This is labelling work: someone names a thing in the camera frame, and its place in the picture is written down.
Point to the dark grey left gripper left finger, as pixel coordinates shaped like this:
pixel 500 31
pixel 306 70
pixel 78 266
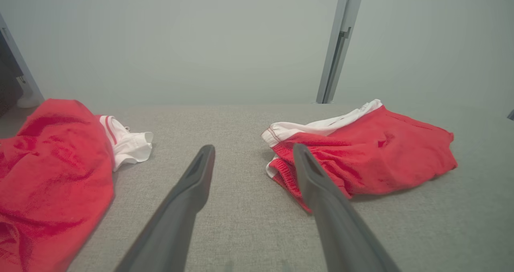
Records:
pixel 172 224

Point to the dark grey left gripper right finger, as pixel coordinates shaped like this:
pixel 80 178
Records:
pixel 337 228

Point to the red jerseys pile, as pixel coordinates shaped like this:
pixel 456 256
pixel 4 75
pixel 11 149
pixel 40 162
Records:
pixel 381 163

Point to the red basketball jersey white sleeves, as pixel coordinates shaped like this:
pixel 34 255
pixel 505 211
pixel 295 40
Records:
pixel 52 175

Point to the black computer tower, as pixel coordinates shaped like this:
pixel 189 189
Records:
pixel 6 75

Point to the grey metal partition post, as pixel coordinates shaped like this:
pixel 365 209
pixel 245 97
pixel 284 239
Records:
pixel 341 43

